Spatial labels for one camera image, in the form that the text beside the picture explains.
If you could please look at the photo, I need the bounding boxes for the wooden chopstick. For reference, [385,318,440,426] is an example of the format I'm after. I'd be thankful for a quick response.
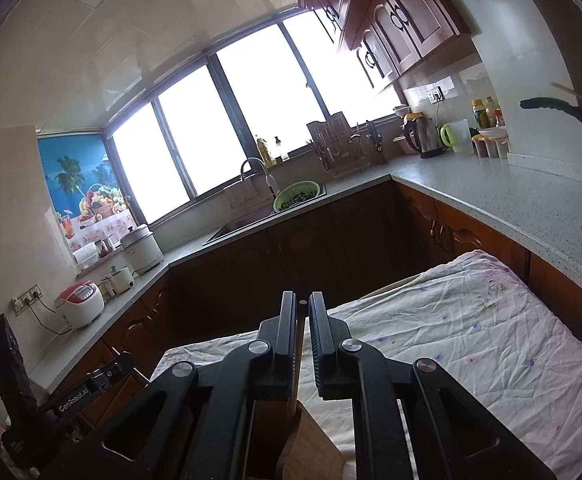
[290,299,308,408]

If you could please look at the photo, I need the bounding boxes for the wooden utensil holder caddy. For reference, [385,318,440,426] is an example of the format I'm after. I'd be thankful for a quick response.
[275,401,344,480]

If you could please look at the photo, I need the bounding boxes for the chrome sink faucet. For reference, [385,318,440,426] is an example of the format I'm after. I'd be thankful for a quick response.
[240,156,280,198]

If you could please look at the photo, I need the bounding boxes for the red wooden upper cabinets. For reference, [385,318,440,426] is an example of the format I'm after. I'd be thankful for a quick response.
[299,0,470,89]

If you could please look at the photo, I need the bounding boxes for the wall power socket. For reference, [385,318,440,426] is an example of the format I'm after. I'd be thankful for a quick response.
[11,285,43,315]

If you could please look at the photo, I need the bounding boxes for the green colander basket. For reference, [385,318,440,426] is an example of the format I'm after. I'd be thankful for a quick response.
[274,180,320,212]

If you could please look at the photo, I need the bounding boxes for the stainless kitchen sink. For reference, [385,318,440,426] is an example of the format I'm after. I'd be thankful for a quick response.
[203,183,327,246]

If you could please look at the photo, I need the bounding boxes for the large white cooker pot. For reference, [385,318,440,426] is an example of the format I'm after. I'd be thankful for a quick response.
[121,224,163,275]

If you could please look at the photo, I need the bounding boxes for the black wok with handle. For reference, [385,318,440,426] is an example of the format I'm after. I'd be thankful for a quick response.
[520,82,582,124]

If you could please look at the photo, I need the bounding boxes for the small white electric pot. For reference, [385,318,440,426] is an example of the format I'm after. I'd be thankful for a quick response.
[109,266,134,295]

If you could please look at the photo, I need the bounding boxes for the stainless electric kettle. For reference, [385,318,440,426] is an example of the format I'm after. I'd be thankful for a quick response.
[402,112,447,158]

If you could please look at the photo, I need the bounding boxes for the yellow oil bottle on sill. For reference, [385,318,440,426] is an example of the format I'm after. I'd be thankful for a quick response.
[255,136,276,168]

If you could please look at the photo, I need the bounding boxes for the condiment bottles group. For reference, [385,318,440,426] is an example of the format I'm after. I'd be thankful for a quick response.
[471,96,506,129]

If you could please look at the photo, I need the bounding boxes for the tropical fruit poster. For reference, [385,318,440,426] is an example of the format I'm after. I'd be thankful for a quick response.
[37,133,136,252]

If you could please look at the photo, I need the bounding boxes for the orange lid spice jars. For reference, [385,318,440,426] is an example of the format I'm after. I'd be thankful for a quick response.
[472,133,509,159]

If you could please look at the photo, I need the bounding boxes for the window frame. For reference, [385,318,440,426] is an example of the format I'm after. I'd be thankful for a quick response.
[108,11,406,224]

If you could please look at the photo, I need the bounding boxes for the red white rice cooker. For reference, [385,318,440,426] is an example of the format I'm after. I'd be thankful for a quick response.
[54,281,105,330]

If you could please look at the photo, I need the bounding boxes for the dark lower cabinets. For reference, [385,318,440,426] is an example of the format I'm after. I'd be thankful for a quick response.
[45,176,582,430]

